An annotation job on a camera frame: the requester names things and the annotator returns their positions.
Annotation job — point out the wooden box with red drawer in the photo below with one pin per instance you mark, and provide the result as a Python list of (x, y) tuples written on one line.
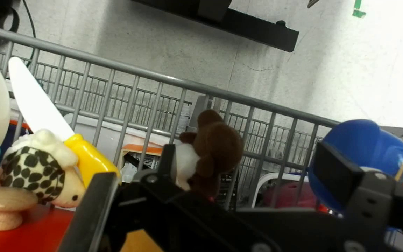
[(20, 233)]

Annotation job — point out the blue bottle with white cap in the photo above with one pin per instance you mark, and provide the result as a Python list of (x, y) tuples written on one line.
[(370, 145)]

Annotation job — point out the white black-spotted plush toy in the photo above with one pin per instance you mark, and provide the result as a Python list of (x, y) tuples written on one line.
[(34, 173)]

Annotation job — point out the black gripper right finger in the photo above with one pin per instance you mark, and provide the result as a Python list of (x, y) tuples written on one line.
[(356, 201)]

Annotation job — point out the white container red contents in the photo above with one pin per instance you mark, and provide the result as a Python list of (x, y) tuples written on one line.
[(286, 194)]

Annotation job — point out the brown animal plush toy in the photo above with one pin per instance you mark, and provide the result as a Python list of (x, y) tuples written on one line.
[(218, 149)]

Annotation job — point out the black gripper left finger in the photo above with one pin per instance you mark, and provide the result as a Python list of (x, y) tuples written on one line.
[(90, 215)]

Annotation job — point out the orange flat box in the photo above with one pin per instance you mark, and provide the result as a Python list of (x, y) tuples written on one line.
[(141, 149)]

